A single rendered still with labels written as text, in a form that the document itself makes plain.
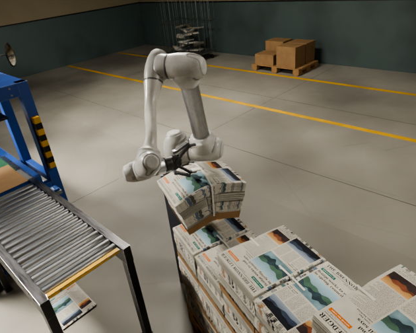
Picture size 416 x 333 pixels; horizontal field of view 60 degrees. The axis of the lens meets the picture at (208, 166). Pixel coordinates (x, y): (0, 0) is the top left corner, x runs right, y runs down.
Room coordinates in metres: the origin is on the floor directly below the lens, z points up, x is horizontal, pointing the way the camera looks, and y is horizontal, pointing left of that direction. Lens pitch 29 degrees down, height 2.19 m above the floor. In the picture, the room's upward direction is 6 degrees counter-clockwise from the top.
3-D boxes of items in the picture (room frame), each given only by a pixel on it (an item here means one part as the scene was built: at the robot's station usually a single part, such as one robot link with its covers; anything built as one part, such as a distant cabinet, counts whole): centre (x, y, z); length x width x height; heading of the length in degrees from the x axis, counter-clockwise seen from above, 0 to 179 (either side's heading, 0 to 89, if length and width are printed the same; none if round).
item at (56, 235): (1.81, 1.03, 0.77); 0.47 x 0.05 x 0.05; 134
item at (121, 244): (2.12, 0.98, 0.74); 1.34 x 0.05 x 0.12; 44
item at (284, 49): (7.96, -1.92, 0.28); 1.20 x 0.80 x 0.56; 44
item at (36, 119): (2.72, 1.30, 1.05); 0.05 x 0.05 x 0.45; 44
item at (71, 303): (1.98, 1.19, 0.01); 0.37 x 0.28 x 0.01; 44
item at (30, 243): (1.85, 1.08, 0.77); 0.47 x 0.05 x 0.05; 134
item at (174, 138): (2.14, 0.19, 1.17); 0.18 x 0.16 x 0.22; 73
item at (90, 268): (1.46, 0.72, 0.81); 0.43 x 0.03 x 0.02; 134
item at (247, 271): (1.17, -0.23, 0.95); 0.38 x 0.29 x 0.23; 116
